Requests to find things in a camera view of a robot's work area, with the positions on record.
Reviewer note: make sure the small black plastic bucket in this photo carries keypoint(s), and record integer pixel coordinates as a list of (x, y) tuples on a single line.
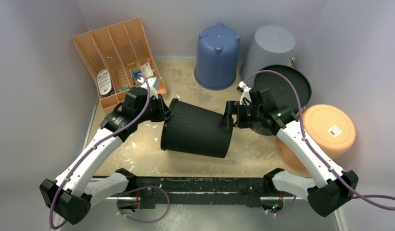
[(280, 92)]

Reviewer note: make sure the blue plastic bucket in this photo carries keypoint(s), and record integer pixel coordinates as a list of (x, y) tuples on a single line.
[(216, 58)]

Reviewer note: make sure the small blue box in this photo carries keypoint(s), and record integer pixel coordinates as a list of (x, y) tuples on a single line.
[(136, 74)]

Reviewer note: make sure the grey plastic bucket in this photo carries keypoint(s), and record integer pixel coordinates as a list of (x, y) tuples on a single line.
[(270, 45)]

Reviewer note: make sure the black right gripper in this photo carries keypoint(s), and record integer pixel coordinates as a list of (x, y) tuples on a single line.
[(231, 112)]

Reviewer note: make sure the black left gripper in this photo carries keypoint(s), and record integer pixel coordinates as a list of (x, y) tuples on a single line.
[(163, 112)]

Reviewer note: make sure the large black plastic bucket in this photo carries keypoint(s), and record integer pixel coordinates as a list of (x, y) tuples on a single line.
[(195, 130)]

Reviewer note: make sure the white oval label tin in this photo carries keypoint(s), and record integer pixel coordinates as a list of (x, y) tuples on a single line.
[(104, 83)]

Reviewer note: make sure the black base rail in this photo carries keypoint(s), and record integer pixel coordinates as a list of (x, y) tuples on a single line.
[(251, 192)]

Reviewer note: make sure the white red card packet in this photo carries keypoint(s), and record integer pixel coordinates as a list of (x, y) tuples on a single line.
[(147, 70)]

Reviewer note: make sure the orange plastic bucket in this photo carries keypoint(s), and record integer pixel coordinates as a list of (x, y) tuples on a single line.
[(331, 128)]

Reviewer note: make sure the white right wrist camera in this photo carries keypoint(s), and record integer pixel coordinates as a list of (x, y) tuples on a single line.
[(244, 91)]

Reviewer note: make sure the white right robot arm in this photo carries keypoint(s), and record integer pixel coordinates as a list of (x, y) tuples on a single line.
[(329, 187)]

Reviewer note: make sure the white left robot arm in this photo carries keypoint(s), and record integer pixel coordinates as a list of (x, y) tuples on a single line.
[(71, 195)]

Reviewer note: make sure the orange slotted organizer rack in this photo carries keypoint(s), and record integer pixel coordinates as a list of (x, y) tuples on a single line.
[(122, 50)]

